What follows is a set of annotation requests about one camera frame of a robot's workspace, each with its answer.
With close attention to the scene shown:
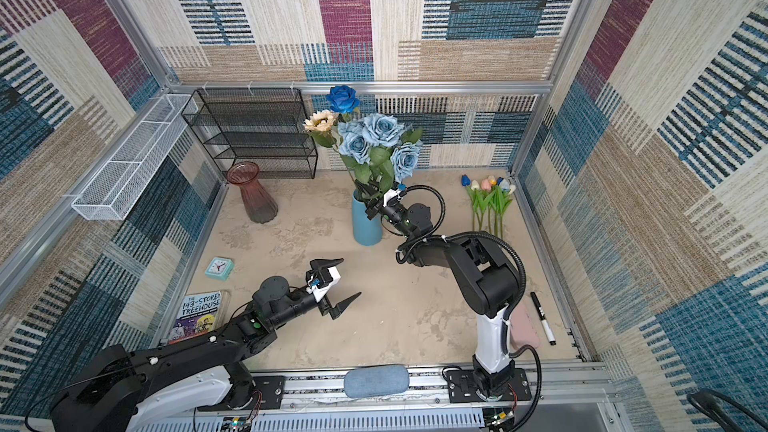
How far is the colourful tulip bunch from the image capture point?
42.8 inches

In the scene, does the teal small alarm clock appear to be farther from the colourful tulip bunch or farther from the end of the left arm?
the colourful tulip bunch

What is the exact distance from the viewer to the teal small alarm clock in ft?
3.06

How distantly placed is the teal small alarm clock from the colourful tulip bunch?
2.65ft
